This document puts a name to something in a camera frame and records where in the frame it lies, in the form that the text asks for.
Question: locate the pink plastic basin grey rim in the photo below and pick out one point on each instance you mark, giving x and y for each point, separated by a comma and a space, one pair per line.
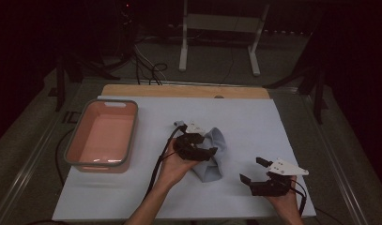
104, 137

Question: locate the wooden table board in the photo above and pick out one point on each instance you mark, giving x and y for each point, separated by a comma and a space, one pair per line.
179, 91

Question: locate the dark equipment with red light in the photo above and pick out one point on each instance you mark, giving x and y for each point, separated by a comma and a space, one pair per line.
126, 18

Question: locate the white metal stand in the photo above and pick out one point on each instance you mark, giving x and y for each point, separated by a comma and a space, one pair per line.
223, 22

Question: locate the black square floor bracket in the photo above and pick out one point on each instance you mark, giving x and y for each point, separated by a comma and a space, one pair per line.
72, 117

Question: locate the person's left hand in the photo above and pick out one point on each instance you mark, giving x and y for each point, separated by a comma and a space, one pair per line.
173, 168

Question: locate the person's right hand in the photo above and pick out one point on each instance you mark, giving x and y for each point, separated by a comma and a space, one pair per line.
287, 203

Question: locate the light blue tank top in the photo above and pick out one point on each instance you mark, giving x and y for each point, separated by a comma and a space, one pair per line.
215, 168

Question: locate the white table sheet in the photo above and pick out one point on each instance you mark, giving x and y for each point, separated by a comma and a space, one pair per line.
257, 125

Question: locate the black floor stand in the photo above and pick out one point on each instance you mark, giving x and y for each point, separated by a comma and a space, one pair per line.
60, 84
318, 93

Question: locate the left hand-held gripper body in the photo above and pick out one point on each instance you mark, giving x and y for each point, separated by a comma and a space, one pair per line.
188, 150

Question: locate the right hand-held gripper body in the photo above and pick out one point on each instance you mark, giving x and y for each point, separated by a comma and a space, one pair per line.
271, 188

